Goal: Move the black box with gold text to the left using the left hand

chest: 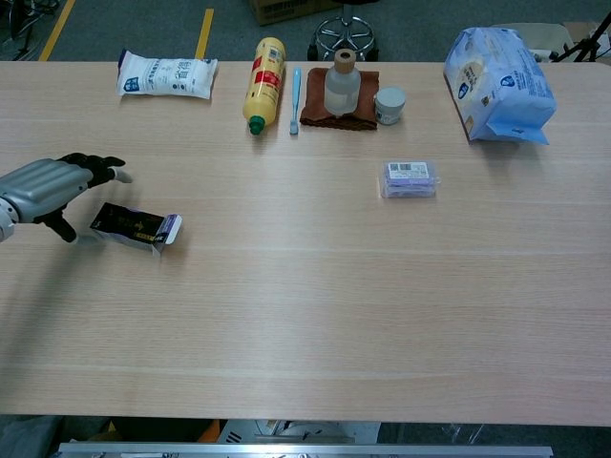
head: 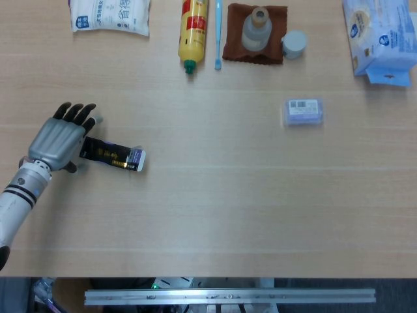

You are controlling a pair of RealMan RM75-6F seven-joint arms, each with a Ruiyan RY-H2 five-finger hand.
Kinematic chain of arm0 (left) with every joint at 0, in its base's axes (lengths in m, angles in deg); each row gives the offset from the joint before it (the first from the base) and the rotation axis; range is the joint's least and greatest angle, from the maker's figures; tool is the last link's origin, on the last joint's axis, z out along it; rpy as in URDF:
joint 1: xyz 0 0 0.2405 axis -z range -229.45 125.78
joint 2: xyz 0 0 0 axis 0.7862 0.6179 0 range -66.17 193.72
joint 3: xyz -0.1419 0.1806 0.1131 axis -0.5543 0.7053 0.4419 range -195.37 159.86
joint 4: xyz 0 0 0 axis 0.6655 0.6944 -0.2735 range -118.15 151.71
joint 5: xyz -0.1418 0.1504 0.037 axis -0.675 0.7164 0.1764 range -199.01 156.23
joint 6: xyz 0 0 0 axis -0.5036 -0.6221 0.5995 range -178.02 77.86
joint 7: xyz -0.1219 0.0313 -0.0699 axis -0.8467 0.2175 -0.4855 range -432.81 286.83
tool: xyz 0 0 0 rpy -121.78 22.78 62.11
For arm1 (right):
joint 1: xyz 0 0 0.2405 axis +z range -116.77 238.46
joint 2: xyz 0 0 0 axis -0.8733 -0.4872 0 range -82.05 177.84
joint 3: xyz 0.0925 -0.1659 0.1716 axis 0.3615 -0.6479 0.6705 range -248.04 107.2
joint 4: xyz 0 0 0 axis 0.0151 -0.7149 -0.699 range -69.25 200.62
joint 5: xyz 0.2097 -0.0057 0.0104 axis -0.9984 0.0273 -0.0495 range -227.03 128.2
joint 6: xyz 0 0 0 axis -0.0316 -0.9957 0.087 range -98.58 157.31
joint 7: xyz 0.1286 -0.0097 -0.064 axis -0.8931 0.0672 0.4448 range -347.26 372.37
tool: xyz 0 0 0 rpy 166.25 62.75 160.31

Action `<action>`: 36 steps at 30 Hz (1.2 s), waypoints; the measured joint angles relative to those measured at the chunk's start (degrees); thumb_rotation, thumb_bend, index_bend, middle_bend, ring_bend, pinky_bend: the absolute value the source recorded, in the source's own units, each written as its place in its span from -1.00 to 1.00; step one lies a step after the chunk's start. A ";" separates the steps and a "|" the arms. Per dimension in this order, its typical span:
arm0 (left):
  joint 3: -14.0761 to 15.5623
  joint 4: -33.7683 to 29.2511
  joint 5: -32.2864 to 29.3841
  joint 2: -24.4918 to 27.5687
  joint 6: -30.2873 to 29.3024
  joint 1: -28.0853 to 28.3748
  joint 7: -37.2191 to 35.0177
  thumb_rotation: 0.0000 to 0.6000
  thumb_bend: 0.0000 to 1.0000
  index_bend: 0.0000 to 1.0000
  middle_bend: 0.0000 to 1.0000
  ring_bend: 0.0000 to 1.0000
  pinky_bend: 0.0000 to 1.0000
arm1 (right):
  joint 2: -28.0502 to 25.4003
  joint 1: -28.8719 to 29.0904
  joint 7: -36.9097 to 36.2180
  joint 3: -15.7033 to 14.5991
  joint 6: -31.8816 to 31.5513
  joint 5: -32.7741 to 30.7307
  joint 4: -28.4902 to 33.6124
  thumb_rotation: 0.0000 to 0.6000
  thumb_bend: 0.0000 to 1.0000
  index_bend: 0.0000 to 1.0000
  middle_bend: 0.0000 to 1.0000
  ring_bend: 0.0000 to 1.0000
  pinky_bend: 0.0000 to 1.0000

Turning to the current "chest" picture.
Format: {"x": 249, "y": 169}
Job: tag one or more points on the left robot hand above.
{"x": 43, "y": 188}

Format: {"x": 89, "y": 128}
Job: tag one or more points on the black small carton box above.
{"x": 129, "y": 224}

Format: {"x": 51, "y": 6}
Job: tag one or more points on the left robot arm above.
{"x": 6, "y": 219}

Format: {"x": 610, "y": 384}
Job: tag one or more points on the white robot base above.
{"x": 305, "y": 431}

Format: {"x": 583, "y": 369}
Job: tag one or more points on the yellow bottle with green cap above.
{"x": 263, "y": 81}

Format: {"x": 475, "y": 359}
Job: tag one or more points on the frosted bottle with wooden cap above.
{"x": 342, "y": 88}

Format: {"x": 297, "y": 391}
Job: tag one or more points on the white salt bag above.
{"x": 164, "y": 74}

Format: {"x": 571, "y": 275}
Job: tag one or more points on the light blue toothbrush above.
{"x": 296, "y": 95}

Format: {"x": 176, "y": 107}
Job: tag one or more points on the brown folded cloth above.
{"x": 315, "y": 102}

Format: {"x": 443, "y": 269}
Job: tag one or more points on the cardboard box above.
{"x": 277, "y": 12}

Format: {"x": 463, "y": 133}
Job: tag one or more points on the chrome stool base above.
{"x": 344, "y": 34}

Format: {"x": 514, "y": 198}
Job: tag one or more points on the small grey lidded jar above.
{"x": 390, "y": 109}

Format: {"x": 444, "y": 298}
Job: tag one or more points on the purple soap in clear box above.
{"x": 410, "y": 181}

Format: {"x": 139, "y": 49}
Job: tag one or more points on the large blue white package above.
{"x": 501, "y": 86}

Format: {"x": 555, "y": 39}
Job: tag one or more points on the white chair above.
{"x": 549, "y": 35}

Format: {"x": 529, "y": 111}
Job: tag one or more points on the black tripod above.
{"x": 589, "y": 43}

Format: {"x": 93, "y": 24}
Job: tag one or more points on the aluminium profile rail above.
{"x": 305, "y": 451}

